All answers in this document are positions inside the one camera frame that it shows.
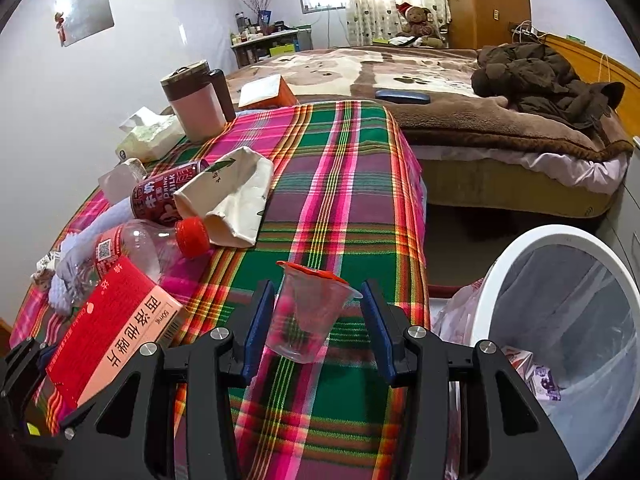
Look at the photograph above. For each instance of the clear plastic bottle red cap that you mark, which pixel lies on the clear plastic bottle red cap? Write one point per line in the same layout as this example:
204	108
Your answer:
140	245

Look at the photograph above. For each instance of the red milk can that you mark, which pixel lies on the red milk can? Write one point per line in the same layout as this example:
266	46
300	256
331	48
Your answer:
160	195

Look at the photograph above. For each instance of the white trash bin with liner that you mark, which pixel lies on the white trash bin with liner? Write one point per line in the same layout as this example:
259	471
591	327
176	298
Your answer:
565	290

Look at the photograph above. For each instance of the purple printed carton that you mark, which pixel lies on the purple printed carton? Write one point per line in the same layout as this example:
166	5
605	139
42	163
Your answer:
540	375

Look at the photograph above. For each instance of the wall mirror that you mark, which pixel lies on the wall mirror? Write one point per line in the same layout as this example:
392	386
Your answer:
85	12

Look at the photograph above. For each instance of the red medicine box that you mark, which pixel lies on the red medicine box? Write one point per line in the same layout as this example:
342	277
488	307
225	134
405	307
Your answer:
115	330

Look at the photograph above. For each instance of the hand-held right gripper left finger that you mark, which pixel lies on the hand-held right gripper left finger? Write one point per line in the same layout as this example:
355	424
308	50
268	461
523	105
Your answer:
257	330

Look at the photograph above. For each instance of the bed with pink sheet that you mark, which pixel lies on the bed with pink sheet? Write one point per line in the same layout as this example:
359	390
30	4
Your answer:
500	180

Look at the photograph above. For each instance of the dark brown thermos bottle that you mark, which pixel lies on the dark brown thermos bottle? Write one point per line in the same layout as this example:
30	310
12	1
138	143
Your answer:
222	95

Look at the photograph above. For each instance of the pink thermos cup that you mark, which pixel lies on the pink thermos cup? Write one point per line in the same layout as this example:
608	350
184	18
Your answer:
197	110

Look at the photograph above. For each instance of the wooden headboard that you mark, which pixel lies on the wooden headboard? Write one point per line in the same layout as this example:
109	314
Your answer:
590	55

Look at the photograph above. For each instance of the clear plastic cup red rim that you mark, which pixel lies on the clear plastic cup red rim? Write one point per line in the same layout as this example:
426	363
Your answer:
305	310

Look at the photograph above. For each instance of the orange box white top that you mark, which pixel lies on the orange box white top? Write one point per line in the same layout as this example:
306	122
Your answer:
270	92

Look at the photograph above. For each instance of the soft tissue pack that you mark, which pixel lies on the soft tissue pack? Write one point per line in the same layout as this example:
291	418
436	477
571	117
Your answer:
150	135

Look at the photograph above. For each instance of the plaid tablecloth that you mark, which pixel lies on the plaid tablecloth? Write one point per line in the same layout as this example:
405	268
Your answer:
340	185

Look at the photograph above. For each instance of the brown jacket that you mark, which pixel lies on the brown jacket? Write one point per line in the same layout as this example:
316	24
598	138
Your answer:
540	80

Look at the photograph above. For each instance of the brown patterned bed blanket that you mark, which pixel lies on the brown patterned bed blanket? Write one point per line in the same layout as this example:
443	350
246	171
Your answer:
450	115

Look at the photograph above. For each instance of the white foam fruit net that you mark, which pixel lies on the white foam fruit net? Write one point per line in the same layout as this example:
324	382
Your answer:
75	245

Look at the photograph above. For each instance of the pink plastic bag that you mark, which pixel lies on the pink plastic bag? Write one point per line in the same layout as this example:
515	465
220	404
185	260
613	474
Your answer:
455	310

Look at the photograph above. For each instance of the cluttered white desk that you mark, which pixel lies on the cluttered white desk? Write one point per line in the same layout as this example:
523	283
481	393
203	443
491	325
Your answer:
280	45

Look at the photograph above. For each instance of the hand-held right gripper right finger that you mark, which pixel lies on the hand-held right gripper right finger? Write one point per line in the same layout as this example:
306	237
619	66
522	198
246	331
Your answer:
377	330

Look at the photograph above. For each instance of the blue glasses case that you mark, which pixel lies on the blue glasses case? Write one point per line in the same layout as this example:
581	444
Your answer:
402	96

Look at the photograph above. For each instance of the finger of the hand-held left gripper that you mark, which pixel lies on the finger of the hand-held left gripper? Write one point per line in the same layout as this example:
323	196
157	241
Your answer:
15	375

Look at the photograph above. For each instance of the vase with dry branches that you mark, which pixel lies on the vase with dry branches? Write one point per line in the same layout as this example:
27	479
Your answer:
257	0

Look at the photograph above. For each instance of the cream paper bag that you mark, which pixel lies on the cream paper bag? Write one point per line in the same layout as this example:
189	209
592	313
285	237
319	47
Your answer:
235	195

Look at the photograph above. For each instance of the brown teddy bear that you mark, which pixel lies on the brown teddy bear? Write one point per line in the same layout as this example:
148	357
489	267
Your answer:
417	22

